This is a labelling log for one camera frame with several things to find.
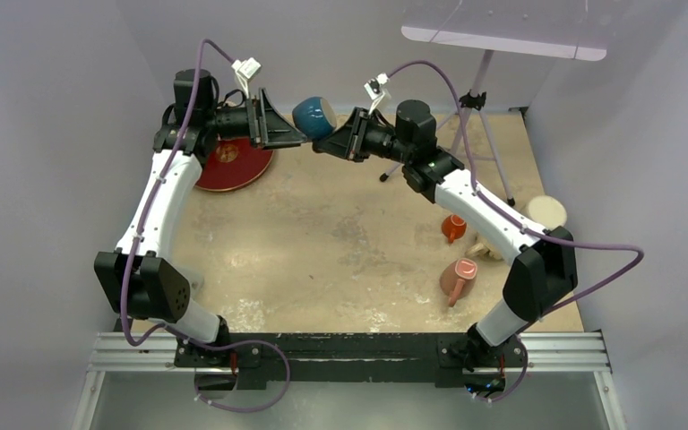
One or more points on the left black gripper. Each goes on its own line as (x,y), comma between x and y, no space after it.
(265,125)

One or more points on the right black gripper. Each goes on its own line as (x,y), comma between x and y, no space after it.
(348,141)

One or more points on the dark blue mug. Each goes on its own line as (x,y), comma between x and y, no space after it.
(314,117)

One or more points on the small orange mug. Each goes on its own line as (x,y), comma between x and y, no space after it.
(453,228)

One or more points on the beige mug sideways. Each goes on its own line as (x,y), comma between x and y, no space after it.
(483,249)

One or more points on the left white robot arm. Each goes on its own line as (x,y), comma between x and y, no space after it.
(137,277)

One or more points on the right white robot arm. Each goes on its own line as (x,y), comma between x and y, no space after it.
(542,263)

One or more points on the pink salmon mug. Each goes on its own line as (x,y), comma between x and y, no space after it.
(457,279)

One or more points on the cream upside down mug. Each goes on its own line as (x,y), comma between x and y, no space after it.
(547,211)

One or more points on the round red lacquer tray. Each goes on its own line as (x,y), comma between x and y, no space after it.
(233,165)

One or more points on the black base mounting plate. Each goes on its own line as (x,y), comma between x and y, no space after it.
(444,359)

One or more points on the white overhead light panel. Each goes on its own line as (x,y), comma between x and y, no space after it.
(567,29)

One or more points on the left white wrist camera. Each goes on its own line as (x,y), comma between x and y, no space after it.
(244,72)

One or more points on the aluminium frame rail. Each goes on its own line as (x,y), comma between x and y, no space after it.
(545,352)

